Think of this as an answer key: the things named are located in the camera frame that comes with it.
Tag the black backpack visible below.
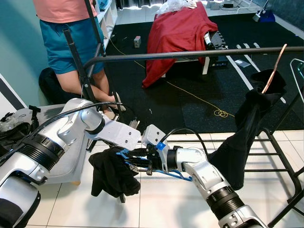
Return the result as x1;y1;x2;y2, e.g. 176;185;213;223
38;67;81;105

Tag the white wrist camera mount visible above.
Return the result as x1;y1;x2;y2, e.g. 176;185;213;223
142;124;169;172
93;118;143;152

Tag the white low cabinet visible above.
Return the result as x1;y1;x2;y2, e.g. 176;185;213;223
95;0;118;48

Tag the blue stand base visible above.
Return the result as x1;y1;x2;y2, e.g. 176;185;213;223
259;10;276;23

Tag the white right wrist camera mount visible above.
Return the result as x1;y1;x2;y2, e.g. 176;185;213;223
142;124;169;172

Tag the black fabric bag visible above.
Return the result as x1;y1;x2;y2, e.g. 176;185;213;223
0;105;41;152

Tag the light green plastic hanger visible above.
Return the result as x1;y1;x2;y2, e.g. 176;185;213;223
290;58;304;103

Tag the white crumpled cloth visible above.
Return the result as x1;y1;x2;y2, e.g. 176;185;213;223
159;0;198;16

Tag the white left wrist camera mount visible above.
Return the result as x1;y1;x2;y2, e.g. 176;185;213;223
93;118;143;152

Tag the black and white machine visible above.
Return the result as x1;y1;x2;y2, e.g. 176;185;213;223
204;29;228;65

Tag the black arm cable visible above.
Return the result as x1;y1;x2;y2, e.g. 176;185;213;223
0;101;138;164
161;127;209;155

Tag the black metal clothes rack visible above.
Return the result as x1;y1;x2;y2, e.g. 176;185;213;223
62;0;304;228

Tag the red cloth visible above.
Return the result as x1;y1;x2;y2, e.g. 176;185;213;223
142;2;218;88

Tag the pink plastic hanger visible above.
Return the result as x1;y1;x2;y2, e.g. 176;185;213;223
262;44;288;94

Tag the beige slide sandal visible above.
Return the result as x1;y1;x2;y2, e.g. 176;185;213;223
102;107;117;120
112;92;126;112

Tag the blue plastic hanger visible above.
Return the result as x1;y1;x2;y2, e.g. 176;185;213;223
116;149;193;182

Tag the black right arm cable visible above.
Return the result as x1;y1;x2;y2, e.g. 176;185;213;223
161;127;209;155

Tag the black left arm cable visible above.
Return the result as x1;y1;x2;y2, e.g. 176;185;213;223
0;101;138;164

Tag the black printed shirt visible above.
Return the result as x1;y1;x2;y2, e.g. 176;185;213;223
89;146;142;198

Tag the person in teal shorts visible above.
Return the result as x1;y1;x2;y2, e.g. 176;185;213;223
32;0;126;119

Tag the plain black collared shirt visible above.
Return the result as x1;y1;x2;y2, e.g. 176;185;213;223
208;70;288;191

